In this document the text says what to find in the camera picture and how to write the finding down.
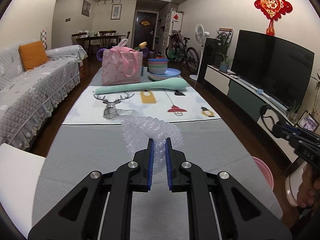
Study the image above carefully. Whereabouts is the dark entrance door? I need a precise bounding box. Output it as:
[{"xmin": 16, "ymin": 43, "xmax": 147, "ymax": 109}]
[{"xmin": 132, "ymin": 11, "xmax": 157, "ymax": 50}]

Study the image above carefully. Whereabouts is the framed picture dark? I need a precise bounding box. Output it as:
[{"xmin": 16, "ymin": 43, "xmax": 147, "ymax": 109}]
[{"xmin": 81, "ymin": 0, "xmax": 91, "ymax": 17}]

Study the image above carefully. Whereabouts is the small glass plant pot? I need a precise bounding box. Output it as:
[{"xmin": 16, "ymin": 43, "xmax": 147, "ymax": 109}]
[{"xmin": 286, "ymin": 101, "xmax": 300, "ymax": 123}]

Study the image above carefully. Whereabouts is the potted plant blue pot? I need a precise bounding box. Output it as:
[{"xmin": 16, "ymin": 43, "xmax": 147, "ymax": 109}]
[{"xmin": 216, "ymin": 28, "xmax": 233, "ymax": 73}]

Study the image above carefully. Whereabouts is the white standing fan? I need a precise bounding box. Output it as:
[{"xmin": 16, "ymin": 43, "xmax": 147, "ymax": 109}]
[{"xmin": 189, "ymin": 24, "xmax": 210, "ymax": 81}]

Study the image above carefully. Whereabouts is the bubble wrap roll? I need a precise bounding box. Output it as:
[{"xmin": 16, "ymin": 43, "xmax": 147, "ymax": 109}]
[{"xmin": 121, "ymin": 116, "xmax": 183, "ymax": 174}]

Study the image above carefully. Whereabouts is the bicycle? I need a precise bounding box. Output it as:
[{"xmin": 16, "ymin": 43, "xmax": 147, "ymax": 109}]
[{"xmin": 165, "ymin": 30, "xmax": 200, "ymax": 74}]

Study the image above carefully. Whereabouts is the orange cushion far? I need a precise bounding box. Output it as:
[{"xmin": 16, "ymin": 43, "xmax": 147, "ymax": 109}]
[{"xmin": 18, "ymin": 41, "xmax": 48, "ymax": 71}]

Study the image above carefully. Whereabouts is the black wrapper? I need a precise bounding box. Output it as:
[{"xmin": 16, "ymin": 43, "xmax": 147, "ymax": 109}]
[{"xmin": 259, "ymin": 104, "xmax": 286, "ymax": 132}]

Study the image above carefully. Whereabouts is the framed picture white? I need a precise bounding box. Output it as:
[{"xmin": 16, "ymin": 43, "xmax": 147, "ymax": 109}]
[{"xmin": 111, "ymin": 4, "xmax": 122, "ymax": 20}]

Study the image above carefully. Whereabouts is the mint green long pillow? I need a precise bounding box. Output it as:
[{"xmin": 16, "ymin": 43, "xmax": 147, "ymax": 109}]
[{"xmin": 94, "ymin": 77, "xmax": 188, "ymax": 95}]

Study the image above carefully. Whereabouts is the white printed table mat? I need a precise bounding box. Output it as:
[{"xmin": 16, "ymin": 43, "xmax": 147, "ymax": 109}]
[{"xmin": 63, "ymin": 86, "xmax": 221, "ymax": 125}]

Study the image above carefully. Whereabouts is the stack of coloured bowls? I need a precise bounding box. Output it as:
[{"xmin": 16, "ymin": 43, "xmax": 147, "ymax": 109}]
[{"xmin": 148, "ymin": 58, "xmax": 168, "ymax": 75}]

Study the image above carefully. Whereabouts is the dining table with chairs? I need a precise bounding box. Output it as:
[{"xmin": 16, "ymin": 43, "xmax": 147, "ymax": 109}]
[{"xmin": 71, "ymin": 30, "xmax": 131, "ymax": 54}]

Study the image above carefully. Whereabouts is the blue plate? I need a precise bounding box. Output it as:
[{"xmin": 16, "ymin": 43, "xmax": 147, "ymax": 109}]
[{"xmin": 149, "ymin": 68, "xmax": 181, "ymax": 81}]

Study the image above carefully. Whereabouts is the pink trash bin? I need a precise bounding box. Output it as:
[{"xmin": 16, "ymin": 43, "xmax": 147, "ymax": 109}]
[{"xmin": 252, "ymin": 157, "xmax": 274, "ymax": 190}]

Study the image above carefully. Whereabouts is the black speaker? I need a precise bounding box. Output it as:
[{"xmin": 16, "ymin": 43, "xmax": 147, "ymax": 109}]
[{"xmin": 197, "ymin": 37, "xmax": 219, "ymax": 85}]

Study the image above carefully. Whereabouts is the pink gift bag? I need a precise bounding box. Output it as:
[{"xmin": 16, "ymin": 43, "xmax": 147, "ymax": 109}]
[{"xmin": 101, "ymin": 38, "xmax": 143, "ymax": 86}]

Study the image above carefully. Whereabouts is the white green tv cabinet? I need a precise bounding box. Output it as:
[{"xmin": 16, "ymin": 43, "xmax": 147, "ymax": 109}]
[{"xmin": 204, "ymin": 66, "xmax": 298, "ymax": 163}]

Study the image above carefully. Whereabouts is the photo frame on cabinet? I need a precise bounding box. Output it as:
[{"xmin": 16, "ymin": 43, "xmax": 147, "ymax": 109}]
[{"xmin": 297, "ymin": 110, "xmax": 319, "ymax": 132}]

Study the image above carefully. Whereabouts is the grey tablecloth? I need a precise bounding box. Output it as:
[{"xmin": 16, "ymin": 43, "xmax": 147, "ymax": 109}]
[{"xmin": 31, "ymin": 67, "xmax": 284, "ymax": 240}]

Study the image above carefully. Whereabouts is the red chinese knot decoration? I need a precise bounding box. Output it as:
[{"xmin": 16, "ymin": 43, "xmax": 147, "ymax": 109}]
[{"xmin": 254, "ymin": 0, "xmax": 293, "ymax": 36}]

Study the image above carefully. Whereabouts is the black television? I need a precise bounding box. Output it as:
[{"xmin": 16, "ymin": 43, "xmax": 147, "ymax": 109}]
[{"xmin": 231, "ymin": 30, "xmax": 315, "ymax": 108}]

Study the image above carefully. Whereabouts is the grey covered sofa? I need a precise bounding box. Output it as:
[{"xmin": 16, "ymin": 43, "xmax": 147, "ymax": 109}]
[{"xmin": 1, "ymin": 41, "xmax": 87, "ymax": 150}]

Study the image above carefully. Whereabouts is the tall bamboo plant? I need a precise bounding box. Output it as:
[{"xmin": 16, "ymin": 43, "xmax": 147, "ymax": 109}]
[{"xmin": 309, "ymin": 72, "xmax": 320, "ymax": 118}]

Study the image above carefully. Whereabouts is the person's right hand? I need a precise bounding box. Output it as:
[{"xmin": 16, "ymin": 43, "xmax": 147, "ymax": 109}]
[{"xmin": 297, "ymin": 164, "xmax": 319, "ymax": 208}]

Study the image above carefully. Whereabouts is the light blue rod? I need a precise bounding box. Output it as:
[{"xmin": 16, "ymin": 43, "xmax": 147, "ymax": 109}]
[{"xmin": 238, "ymin": 79, "xmax": 288, "ymax": 113}]

